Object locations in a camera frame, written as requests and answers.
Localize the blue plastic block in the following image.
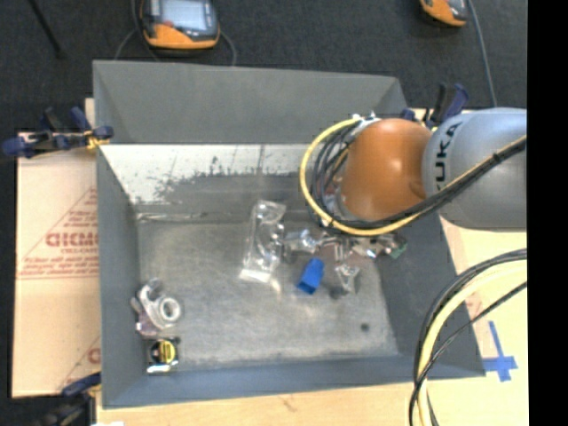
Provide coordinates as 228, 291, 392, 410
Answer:
296, 256, 326, 296

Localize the grey metal bin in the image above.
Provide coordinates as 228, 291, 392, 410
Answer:
91, 59, 485, 408

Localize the clear plastic packet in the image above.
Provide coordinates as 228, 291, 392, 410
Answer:
238, 199, 288, 284

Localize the brown cardboard board, red print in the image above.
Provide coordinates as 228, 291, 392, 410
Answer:
11, 145, 104, 399

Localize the yellow and black tape measure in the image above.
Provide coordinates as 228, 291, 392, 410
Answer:
145, 336, 182, 375

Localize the silver metal ring part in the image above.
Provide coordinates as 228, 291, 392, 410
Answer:
130, 277, 184, 337

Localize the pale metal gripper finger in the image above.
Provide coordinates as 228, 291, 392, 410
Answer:
334, 261, 362, 296
282, 227, 324, 254

